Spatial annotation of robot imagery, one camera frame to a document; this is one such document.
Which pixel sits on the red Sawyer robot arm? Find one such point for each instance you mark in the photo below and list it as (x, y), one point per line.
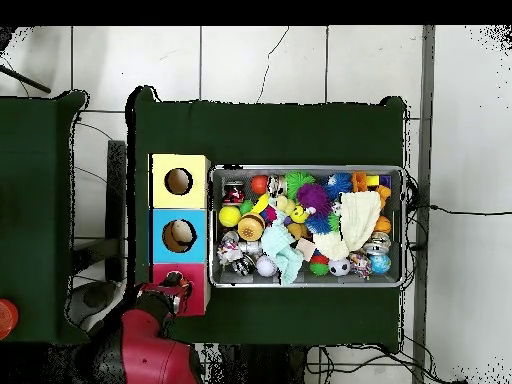
(152, 356)

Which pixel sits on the wooden box with three holes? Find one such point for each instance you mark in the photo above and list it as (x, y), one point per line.
(160, 236)

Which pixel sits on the purple spiky rubber toy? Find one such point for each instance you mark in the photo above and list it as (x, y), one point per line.
(314, 198)

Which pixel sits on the yellow plush duck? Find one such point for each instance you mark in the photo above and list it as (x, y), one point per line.
(284, 204)

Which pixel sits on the mint green cloth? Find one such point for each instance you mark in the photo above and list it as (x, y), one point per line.
(280, 244)

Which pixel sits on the orange red ball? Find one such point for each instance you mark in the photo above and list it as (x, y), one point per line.
(259, 184)

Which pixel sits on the crushed red can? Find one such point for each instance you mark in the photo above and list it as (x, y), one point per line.
(234, 194)

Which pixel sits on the cream knitted cloth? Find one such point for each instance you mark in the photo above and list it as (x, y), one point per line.
(360, 216)

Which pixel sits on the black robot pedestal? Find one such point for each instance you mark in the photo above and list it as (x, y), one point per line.
(260, 366)

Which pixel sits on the shallow silver mesh bin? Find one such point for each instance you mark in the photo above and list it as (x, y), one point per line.
(304, 280)

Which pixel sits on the toy hamburger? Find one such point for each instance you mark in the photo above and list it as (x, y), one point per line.
(251, 227)

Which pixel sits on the dark green tablecloth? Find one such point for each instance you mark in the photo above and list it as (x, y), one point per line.
(272, 136)
(36, 180)

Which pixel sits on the yellow ball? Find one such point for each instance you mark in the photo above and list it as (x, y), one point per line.
(229, 216)

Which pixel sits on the orange round disc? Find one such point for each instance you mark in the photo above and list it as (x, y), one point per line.
(7, 318)

